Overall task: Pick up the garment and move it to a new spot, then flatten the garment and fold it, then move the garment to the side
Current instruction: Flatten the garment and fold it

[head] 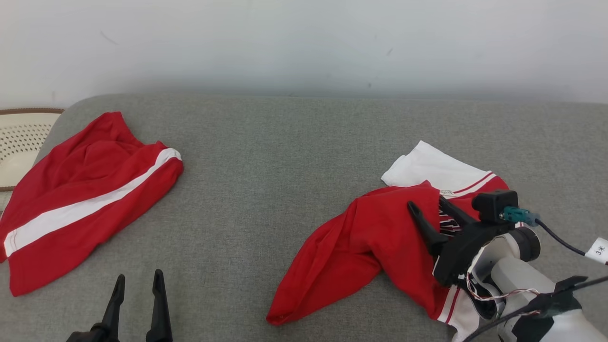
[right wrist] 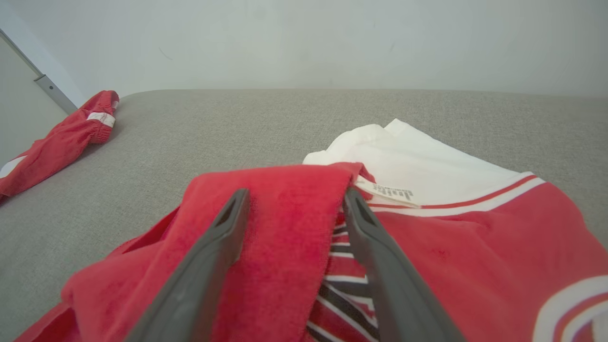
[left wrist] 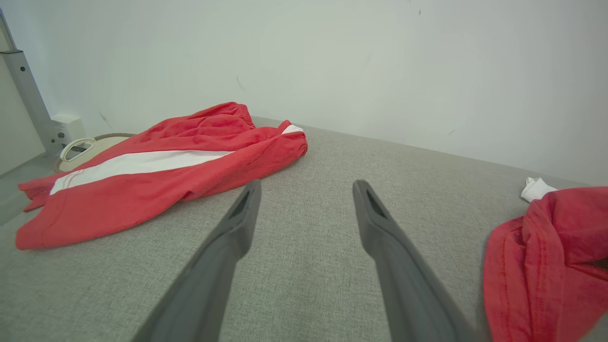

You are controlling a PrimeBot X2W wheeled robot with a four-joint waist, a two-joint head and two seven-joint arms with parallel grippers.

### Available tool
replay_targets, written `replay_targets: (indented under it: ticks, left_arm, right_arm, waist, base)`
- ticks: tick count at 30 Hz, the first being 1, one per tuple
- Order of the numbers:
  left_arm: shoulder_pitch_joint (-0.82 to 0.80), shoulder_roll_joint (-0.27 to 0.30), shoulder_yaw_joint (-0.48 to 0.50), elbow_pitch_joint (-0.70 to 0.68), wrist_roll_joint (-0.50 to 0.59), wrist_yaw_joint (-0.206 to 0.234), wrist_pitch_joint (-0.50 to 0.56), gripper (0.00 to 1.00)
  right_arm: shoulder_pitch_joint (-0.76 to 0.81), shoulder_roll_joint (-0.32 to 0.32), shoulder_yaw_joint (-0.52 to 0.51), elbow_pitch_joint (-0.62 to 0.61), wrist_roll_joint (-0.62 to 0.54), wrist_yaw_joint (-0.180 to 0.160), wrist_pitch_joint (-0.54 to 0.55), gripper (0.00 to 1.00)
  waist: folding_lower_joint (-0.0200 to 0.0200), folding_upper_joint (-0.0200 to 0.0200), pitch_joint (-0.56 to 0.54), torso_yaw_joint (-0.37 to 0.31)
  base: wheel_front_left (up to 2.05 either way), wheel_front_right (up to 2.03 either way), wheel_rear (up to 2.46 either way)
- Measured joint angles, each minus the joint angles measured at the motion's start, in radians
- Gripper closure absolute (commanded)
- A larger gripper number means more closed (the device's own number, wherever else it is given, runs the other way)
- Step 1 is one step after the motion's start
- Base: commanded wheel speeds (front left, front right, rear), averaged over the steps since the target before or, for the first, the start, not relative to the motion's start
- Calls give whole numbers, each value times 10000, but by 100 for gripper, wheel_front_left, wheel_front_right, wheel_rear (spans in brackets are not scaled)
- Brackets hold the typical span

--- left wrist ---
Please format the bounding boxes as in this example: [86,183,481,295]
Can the grey metal post with holes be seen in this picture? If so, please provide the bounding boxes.
[0,9,63,157]

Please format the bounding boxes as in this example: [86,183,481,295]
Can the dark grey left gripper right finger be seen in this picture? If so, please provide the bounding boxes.
[352,179,475,342]

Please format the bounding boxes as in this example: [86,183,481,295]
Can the red shorts with white stripe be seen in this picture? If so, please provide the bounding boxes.
[14,101,308,251]

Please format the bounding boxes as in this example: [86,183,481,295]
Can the red white collared shirt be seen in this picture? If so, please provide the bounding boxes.
[483,177,608,342]

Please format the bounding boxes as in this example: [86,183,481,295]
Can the beige perforated laundry basket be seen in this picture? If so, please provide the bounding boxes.
[52,133,138,173]

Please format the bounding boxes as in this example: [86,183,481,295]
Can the white wall box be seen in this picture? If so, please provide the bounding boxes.
[50,113,87,145]

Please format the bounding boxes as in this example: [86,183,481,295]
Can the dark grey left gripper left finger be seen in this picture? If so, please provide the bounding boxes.
[132,180,263,342]

